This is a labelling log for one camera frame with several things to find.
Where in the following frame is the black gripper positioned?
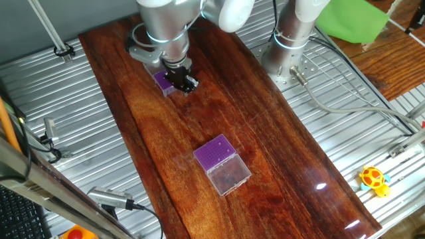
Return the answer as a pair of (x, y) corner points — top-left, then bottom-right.
(163, 64), (201, 96)

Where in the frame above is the purple pipette tip box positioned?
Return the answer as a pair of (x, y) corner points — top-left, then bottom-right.
(144, 62), (179, 98)
(193, 133), (252, 197)

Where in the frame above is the dark wooden board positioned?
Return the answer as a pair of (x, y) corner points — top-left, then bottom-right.
(78, 0), (383, 239)

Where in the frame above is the green cloth flag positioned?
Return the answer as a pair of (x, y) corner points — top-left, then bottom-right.
(315, 0), (425, 48)

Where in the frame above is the orange tube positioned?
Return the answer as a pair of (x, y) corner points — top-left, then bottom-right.
(0, 97), (23, 154)

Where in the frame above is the orange emergency stop button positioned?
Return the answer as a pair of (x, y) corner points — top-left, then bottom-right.
(59, 224), (100, 239)

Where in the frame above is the yellow orange turtle toy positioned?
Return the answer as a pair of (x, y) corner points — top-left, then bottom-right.
(358, 165), (392, 199)

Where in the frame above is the black keyboard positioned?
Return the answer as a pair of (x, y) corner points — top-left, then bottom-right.
(0, 185), (53, 239)

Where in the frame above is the black handheld tool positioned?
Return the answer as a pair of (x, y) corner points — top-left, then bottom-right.
(404, 0), (425, 34)

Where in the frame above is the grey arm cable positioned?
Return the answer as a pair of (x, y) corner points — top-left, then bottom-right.
(131, 0), (205, 50)

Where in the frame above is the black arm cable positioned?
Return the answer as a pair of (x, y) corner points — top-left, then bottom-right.
(270, 0), (282, 40)

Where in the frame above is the black ring clamp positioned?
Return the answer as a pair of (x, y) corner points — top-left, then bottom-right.
(39, 135), (63, 165)
(54, 42), (76, 58)

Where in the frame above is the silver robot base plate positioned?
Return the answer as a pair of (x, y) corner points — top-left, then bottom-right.
(250, 39), (321, 92)

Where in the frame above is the silver ribbed camera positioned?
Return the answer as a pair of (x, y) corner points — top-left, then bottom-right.
(86, 186), (135, 210)

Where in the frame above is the small grey camera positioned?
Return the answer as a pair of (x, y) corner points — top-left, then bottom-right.
(42, 118), (60, 144)

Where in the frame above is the black camera cable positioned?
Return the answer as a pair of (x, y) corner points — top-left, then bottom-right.
(127, 200), (164, 239)

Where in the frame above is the black camera stand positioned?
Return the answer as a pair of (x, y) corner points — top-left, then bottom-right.
(100, 204), (120, 220)

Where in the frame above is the grey cable with metal connector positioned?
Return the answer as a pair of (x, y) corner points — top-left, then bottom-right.
(289, 65), (425, 132)

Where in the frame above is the large aluminium frame beam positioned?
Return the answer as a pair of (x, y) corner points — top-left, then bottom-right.
(0, 135), (135, 239)

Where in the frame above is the aluminium strut with bracket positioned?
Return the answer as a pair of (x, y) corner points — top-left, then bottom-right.
(388, 127), (425, 159)

